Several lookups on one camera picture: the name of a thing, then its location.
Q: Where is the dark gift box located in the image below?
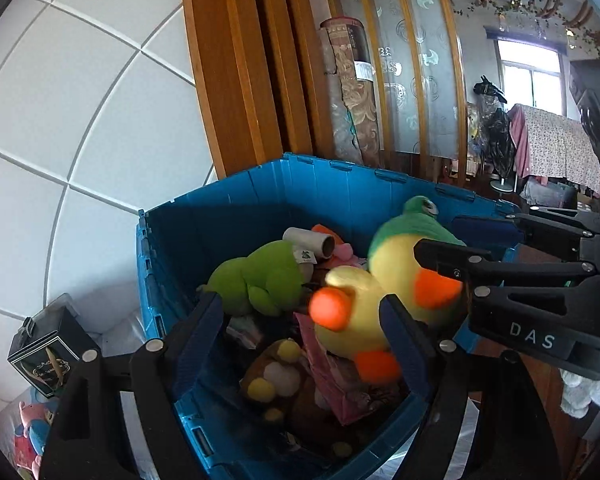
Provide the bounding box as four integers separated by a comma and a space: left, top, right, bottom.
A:
7, 292, 99, 399

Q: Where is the floral cloth covered table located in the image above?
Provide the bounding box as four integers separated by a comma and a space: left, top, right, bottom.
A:
507, 104, 600, 196

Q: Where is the pink pig plush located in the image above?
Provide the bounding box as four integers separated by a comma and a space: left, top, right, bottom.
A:
323, 243, 368, 270

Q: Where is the rolled patterned carpet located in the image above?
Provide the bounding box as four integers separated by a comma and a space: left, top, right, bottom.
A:
320, 16, 380, 168

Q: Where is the green plush toy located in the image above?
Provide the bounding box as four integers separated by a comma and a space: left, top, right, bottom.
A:
199, 240, 306, 316

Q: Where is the orange plush toy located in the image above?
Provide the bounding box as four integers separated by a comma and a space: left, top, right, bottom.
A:
312, 224, 344, 246

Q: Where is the blue plastic storage crate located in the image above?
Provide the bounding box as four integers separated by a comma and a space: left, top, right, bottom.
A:
136, 154, 522, 479

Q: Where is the glass partition wooden frame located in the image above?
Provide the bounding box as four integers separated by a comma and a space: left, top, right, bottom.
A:
329, 0, 468, 185

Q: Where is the brown yellow plush toy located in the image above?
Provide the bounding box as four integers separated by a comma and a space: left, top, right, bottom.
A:
240, 339, 306, 422

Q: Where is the yellow duck frog-hat plush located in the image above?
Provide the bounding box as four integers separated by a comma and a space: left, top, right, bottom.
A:
309, 195, 463, 385

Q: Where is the grey cardboard tube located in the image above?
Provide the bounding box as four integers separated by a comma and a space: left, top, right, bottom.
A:
283, 228, 336, 259

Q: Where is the wooden door frame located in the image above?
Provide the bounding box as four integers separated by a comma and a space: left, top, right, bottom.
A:
183, 0, 335, 179

